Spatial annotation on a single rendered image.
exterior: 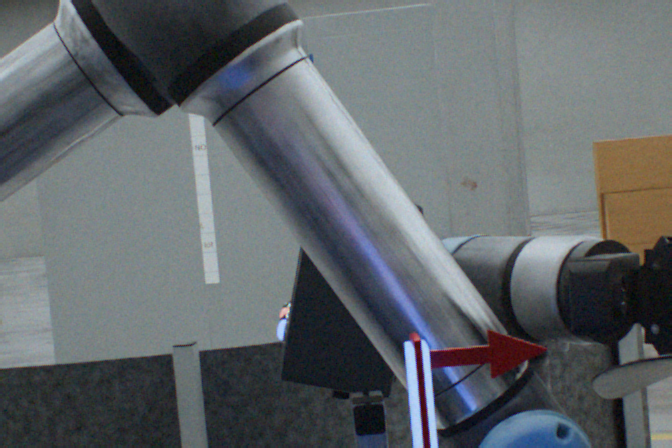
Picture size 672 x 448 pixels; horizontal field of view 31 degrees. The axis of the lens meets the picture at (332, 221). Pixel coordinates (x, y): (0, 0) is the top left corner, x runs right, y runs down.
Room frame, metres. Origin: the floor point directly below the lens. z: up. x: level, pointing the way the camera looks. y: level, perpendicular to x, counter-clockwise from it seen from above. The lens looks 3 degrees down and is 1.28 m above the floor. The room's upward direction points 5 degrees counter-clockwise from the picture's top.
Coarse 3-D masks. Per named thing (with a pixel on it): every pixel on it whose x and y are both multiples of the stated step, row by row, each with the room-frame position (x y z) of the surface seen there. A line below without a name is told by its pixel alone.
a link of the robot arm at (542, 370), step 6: (540, 354) 0.88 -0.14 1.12; (546, 354) 0.89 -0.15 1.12; (528, 360) 0.87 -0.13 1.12; (534, 360) 0.88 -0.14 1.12; (540, 360) 0.88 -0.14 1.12; (546, 360) 0.89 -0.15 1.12; (534, 366) 0.87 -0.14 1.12; (540, 366) 0.88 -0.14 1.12; (546, 366) 0.89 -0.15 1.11; (540, 372) 0.88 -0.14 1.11; (546, 372) 0.89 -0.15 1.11; (546, 378) 0.89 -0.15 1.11; (546, 384) 0.89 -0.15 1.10
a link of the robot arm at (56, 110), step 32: (64, 0) 0.88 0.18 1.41; (64, 32) 0.88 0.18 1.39; (96, 32) 0.86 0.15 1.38; (0, 64) 0.89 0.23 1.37; (32, 64) 0.88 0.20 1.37; (64, 64) 0.87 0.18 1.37; (96, 64) 0.86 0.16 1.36; (128, 64) 0.86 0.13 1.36; (0, 96) 0.87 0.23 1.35; (32, 96) 0.87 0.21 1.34; (64, 96) 0.87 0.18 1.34; (96, 96) 0.88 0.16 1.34; (128, 96) 0.87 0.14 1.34; (160, 96) 0.88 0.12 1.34; (0, 128) 0.87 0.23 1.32; (32, 128) 0.87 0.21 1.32; (64, 128) 0.88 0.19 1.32; (96, 128) 0.90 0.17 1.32; (0, 160) 0.88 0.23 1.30; (32, 160) 0.89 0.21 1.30; (0, 192) 0.90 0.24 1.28
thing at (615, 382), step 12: (636, 360) 0.53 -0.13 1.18; (648, 360) 0.52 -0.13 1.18; (660, 360) 0.51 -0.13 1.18; (600, 372) 0.59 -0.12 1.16; (612, 372) 0.57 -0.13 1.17; (624, 372) 0.58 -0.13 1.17; (636, 372) 0.60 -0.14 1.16; (648, 372) 0.63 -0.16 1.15; (660, 372) 0.65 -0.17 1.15; (600, 384) 0.64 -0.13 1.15; (612, 384) 0.65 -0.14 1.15; (624, 384) 0.66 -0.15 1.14; (636, 384) 0.68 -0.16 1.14; (648, 384) 0.70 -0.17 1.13; (600, 396) 0.69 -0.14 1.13; (612, 396) 0.70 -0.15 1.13; (624, 396) 0.71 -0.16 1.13
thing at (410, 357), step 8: (408, 344) 0.58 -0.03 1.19; (408, 352) 0.57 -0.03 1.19; (408, 360) 0.58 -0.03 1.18; (408, 368) 0.58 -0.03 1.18; (408, 376) 0.59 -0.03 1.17; (416, 384) 0.57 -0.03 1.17; (416, 392) 0.57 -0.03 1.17; (416, 400) 0.57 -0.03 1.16; (416, 408) 0.57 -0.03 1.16; (416, 416) 0.57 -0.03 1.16; (416, 424) 0.57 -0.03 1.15; (416, 432) 0.57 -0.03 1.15; (416, 440) 0.57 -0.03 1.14
